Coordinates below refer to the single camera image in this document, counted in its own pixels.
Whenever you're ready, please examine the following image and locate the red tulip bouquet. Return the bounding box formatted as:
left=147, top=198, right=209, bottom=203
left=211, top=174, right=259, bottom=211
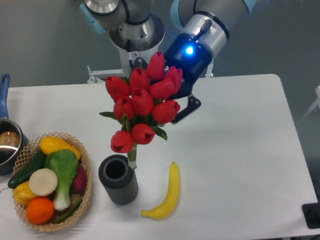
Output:
left=100, top=51, right=183, bottom=170

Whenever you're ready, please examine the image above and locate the yellow squash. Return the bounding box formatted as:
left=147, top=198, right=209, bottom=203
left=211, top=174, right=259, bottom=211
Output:
left=39, top=136, right=81, bottom=160

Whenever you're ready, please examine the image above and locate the yellow lemon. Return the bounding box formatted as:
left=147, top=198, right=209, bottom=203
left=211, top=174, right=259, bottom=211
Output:
left=12, top=181, right=38, bottom=206

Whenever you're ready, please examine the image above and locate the orange fruit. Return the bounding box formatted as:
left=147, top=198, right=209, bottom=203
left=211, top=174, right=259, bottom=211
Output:
left=26, top=197, right=55, bottom=224

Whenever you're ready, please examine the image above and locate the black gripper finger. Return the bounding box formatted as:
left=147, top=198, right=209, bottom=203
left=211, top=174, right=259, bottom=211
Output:
left=171, top=95, right=201, bottom=124

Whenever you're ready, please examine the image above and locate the blue handled saucepan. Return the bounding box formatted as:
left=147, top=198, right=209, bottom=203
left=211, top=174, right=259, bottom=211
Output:
left=0, top=73, right=29, bottom=176

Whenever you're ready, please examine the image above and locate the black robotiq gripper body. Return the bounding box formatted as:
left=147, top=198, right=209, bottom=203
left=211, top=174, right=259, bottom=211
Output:
left=129, top=32, right=216, bottom=101

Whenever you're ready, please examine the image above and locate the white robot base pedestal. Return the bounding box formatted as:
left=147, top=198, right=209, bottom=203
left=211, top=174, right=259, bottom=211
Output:
left=87, top=13, right=165, bottom=84

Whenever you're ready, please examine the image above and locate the woven wicker basket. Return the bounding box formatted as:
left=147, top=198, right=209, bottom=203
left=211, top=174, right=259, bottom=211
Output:
left=13, top=132, right=92, bottom=232

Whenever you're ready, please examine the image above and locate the green bean pod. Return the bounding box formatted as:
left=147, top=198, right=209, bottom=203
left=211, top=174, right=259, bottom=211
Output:
left=52, top=198, right=83, bottom=225

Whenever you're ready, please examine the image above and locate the dark grey ribbed vase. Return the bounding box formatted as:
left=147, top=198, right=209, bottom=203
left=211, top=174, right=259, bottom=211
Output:
left=98, top=154, right=139, bottom=206

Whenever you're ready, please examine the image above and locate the black device at edge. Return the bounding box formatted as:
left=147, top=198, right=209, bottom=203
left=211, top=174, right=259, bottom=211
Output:
left=301, top=202, right=320, bottom=229

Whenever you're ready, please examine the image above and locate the green bok choy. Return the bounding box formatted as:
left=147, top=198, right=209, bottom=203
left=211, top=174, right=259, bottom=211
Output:
left=44, top=149, right=78, bottom=211

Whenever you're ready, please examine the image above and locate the purple radish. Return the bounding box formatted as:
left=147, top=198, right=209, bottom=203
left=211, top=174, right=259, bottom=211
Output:
left=72, top=164, right=87, bottom=191

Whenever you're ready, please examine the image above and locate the yellow banana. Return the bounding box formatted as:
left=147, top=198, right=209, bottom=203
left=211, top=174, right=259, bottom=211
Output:
left=140, top=161, right=181, bottom=221

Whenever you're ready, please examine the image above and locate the green cucumber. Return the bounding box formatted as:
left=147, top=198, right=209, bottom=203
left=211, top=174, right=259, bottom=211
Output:
left=7, top=149, right=47, bottom=189

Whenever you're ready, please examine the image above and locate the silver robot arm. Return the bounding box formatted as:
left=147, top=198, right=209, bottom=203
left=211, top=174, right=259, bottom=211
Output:
left=79, top=0, right=256, bottom=124

